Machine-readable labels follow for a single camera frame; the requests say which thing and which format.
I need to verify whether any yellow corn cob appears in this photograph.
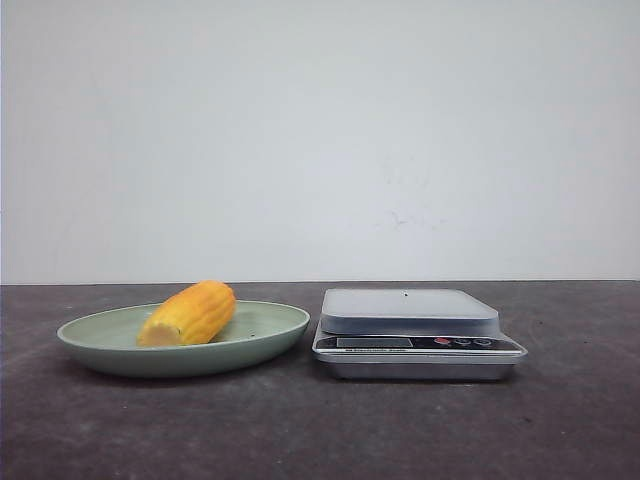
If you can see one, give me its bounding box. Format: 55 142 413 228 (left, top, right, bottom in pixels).
136 280 236 347

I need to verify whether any silver digital kitchen scale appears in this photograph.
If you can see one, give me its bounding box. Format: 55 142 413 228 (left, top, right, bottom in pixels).
312 288 528 381

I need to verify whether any light green plate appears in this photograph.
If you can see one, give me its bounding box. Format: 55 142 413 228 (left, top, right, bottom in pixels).
56 299 312 378

